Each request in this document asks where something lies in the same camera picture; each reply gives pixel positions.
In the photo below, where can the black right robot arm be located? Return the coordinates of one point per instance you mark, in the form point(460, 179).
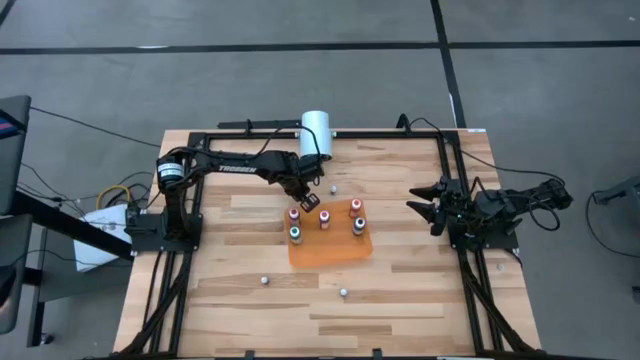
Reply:
point(500, 202)

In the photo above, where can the orange translucent plastic bin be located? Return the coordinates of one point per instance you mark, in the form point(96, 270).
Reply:
point(330, 250)

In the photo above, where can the black desk beam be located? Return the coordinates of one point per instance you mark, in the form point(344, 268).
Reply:
point(65, 225)

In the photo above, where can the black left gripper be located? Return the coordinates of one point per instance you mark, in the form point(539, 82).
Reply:
point(305, 175)

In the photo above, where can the black aluminium table frame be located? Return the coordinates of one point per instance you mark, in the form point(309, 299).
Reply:
point(375, 134)

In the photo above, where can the dark office chair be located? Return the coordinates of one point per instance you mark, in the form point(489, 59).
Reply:
point(12, 275)

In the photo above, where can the large pink food colouring bottle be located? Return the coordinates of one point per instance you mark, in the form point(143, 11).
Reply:
point(324, 216)

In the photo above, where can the grey equipment piece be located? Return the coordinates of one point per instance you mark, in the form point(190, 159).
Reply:
point(625, 190)

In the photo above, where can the black flat bar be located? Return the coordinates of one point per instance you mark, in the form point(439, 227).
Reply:
point(270, 123)

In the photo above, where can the large black Chefmaster bottle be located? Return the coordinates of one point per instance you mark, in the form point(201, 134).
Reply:
point(359, 224)

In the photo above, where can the light grey cylinder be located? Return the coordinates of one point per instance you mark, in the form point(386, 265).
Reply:
point(315, 130)

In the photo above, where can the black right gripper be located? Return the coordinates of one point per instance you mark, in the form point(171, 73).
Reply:
point(452, 207)

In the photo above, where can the large orange food colouring bottle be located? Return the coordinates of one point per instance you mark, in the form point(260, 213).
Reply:
point(356, 204)

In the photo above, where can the large red food colouring bottle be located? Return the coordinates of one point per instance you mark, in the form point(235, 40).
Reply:
point(294, 215)

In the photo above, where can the large green food colouring bottle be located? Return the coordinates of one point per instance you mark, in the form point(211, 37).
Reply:
point(295, 233)

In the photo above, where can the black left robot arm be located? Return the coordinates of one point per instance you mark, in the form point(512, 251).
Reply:
point(240, 167)

